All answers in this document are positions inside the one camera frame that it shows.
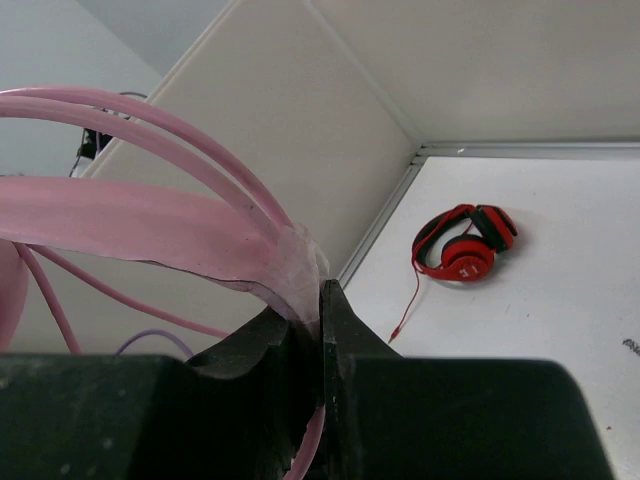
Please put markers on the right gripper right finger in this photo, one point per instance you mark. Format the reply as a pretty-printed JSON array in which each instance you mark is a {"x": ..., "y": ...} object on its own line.
[{"x": 393, "y": 417}]

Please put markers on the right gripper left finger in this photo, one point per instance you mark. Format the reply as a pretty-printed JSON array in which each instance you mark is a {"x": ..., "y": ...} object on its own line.
[{"x": 245, "y": 408}]

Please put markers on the pink headphones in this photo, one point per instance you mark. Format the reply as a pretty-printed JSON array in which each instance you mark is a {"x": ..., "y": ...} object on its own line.
[{"x": 238, "y": 236}]

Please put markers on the red headphones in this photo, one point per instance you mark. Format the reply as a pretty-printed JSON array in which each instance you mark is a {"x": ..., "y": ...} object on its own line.
[{"x": 466, "y": 257}]

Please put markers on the aluminium rail frame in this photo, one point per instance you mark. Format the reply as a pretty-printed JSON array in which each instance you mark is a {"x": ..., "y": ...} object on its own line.
[{"x": 576, "y": 207}]

